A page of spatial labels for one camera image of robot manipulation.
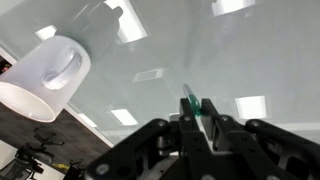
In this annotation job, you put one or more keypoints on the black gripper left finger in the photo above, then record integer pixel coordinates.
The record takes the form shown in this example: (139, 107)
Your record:
(136, 156)

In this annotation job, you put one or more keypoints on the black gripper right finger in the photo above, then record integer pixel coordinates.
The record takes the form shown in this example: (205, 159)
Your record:
(270, 152)

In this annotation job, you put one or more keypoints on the green and white pen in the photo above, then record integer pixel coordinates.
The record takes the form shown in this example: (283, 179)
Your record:
(193, 100)

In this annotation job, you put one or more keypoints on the white ceramic mug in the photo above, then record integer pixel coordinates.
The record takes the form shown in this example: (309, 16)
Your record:
(41, 84)

